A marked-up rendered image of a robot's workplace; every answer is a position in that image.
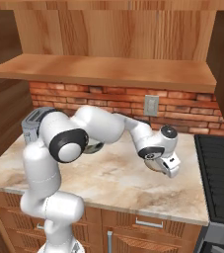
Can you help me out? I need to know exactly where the wooden cupboard door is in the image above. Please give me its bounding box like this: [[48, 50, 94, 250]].
[[103, 226, 196, 253]]

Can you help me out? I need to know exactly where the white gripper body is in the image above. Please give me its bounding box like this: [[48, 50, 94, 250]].
[[163, 159, 182, 179]]

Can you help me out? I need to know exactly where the wooden drawer front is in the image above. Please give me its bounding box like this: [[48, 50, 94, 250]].
[[0, 189, 104, 240], [101, 208, 204, 245]]

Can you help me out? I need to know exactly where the grey wall outlet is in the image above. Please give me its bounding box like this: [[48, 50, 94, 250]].
[[143, 94, 160, 118]]

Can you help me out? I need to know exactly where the silver cupboard door handle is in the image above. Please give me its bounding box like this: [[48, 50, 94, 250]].
[[107, 230, 113, 253]]

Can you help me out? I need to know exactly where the open wooden wall cabinet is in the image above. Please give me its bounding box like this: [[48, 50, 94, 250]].
[[0, 0, 224, 95]]

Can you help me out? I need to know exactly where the grey bowl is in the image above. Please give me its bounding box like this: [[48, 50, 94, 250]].
[[83, 137, 106, 155]]

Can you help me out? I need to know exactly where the grey toaster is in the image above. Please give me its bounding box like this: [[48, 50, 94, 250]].
[[21, 106, 57, 145]]

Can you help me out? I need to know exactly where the grey oven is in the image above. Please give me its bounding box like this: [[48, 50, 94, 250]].
[[193, 221, 224, 253]]

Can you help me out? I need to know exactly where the black hob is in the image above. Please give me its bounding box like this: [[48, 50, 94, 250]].
[[193, 133, 224, 227]]

